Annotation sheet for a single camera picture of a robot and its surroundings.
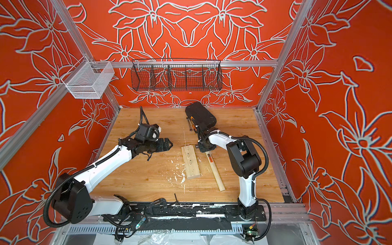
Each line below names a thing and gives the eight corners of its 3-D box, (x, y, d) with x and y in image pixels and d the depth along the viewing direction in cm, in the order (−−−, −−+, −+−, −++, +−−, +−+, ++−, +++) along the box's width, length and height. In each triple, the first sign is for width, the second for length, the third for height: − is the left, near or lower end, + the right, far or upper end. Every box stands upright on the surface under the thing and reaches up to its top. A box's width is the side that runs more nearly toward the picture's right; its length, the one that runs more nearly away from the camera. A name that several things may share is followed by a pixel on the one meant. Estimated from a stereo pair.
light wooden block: (187, 179, 85) (186, 177, 82) (181, 149, 98) (181, 146, 95) (200, 176, 86) (200, 174, 83) (193, 147, 99) (193, 144, 96)
